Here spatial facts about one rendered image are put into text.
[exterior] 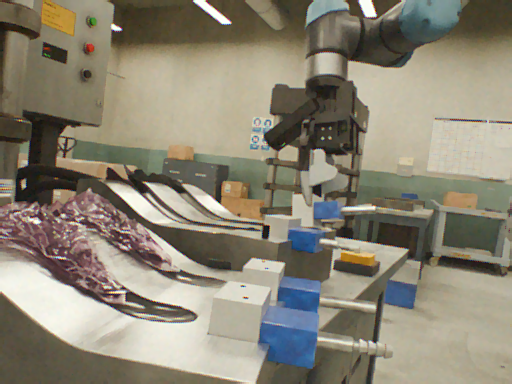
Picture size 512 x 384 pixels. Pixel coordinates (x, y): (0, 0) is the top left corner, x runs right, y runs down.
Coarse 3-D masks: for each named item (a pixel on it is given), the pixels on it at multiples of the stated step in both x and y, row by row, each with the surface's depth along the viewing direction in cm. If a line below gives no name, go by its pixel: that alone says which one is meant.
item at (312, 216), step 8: (296, 200) 69; (312, 200) 67; (320, 200) 71; (296, 208) 68; (304, 208) 68; (312, 208) 67; (320, 208) 67; (328, 208) 66; (336, 208) 66; (344, 208) 67; (352, 208) 66; (360, 208) 66; (368, 208) 65; (296, 216) 68; (304, 216) 68; (312, 216) 67; (320, 216) 67; (328, 216) 66; (336, 216) 66; (344, 216) 69; (304, 224) 67; (312, 224) 67; (320, 224) 70
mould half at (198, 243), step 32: (96, 192) 67; (128, 192) 67; (160, 192) 75; (192, 192) 84; (160, 224) 61; (224, 224) 69; (192, 256) 59; (224, 256) 56; (256, 256) 54; (288, 256) 56; (320, 256) 69
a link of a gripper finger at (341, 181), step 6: (330, 162) 72; (342, 174) 72; (336, 180) 72; (342, 180) 72; (318, 186) 72; (324, 186) 73; (330, 186) 73; (336, 186) 72; (342, 186) 72; (318, 192) 73; (324, 192) 73
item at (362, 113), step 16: (272, 96) 480; (288, 96) 471; (304, 96) 463; (272, 112) 479; (288, 112) 471; (368, 112) 543; (272, 160) 482; (288, 160) 474; (336, 160) 454; (352, 160) 551; (272, 176) 485; (352, 176) 550; (272, 192) 488; (336, 192) 453; (352, 192) 548; (272, 208) 487; (288, 208) 532
